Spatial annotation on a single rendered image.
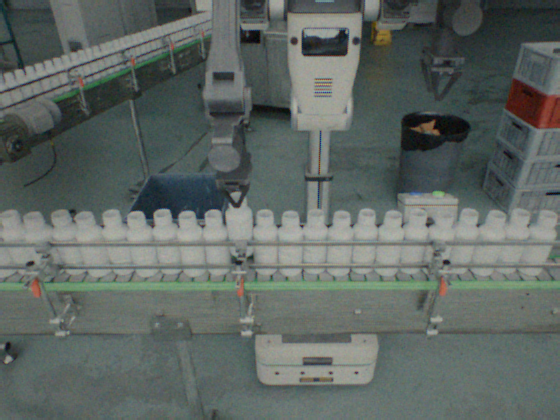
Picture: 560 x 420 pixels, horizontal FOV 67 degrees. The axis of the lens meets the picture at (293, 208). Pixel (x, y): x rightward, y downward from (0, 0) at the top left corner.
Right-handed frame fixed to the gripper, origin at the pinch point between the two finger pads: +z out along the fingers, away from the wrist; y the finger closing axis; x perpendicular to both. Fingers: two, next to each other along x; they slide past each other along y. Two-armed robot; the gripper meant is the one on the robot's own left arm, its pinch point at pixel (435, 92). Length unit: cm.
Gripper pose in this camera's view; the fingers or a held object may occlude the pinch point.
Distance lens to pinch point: 105.9
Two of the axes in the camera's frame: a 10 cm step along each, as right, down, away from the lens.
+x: -10.0, 0.0, 0.0
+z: 0.0, 8.4, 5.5
